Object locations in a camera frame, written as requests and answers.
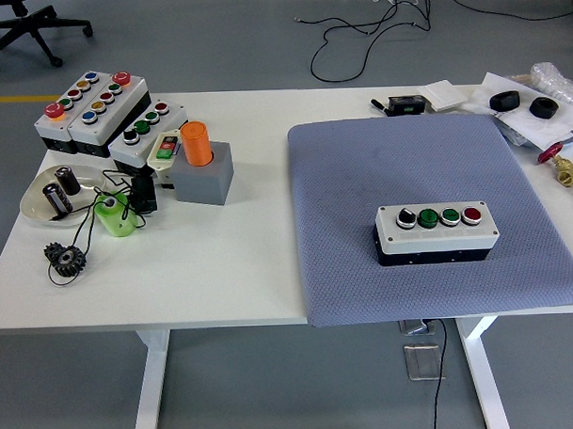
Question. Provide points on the white four-button control box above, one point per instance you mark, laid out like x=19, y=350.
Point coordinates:
x=133, y=151
x=433, y=241

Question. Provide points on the six-button box with e-stop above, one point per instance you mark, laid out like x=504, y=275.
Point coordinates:
x=53, y=131
x=95, y=132

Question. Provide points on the grey-blue textured mat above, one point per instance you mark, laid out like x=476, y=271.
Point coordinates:
x=360, y=174

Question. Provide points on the grey cube block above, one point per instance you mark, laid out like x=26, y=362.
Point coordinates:
x=201, y=187

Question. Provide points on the orange cylinder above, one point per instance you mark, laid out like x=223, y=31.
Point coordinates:
x=195, y=144

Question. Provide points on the black power adapter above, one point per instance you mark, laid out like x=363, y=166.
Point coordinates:
x=144, y=193

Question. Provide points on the small black electronic module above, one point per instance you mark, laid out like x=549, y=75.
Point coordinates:
x=405, y=105

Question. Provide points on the metal floor socket plate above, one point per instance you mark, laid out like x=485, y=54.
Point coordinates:
x=413, y=328
x=421, y=362

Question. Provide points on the green plastic cylinder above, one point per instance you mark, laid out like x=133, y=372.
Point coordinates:
x=117, y=222

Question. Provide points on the black metal gear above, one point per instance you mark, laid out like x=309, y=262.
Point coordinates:
x=76, y=268

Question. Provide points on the dark brown capacitor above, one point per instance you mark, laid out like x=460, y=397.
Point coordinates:
x=69, y=182

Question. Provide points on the white table leg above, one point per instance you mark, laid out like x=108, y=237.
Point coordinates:
x=485, y=381
x=151, y=393

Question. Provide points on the capacitor with grey stripe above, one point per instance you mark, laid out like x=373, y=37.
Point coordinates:
x=57, y=199

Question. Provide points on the clear plastic packet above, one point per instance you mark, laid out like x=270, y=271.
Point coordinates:
x=519, y=136

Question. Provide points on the white paper sheet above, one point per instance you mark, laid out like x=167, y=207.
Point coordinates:
x=498, y=82

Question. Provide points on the silver metal dish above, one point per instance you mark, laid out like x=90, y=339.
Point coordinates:
x=36, y=204

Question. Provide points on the clear bubble wrap bag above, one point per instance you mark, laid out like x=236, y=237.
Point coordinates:
x=552, y=78

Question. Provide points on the black office chair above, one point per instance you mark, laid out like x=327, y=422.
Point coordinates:
x=30, y=21

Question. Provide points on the cream red-green switch box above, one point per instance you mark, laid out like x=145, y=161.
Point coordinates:
x=164, y=154

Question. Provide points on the white square switch plate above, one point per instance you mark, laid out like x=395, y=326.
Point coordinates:
x=444, y=95

